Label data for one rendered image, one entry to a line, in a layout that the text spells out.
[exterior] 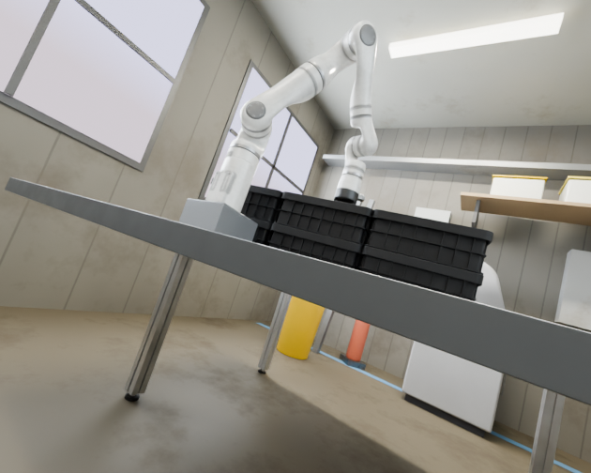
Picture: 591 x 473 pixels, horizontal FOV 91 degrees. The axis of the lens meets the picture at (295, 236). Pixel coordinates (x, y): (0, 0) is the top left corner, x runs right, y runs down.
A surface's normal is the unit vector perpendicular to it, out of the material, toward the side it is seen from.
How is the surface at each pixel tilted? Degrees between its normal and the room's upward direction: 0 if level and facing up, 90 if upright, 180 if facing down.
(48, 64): 90
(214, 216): 90
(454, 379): 90
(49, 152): 90
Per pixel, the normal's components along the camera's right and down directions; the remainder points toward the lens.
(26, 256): 0.82, 0.18
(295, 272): -0.49, -0.27
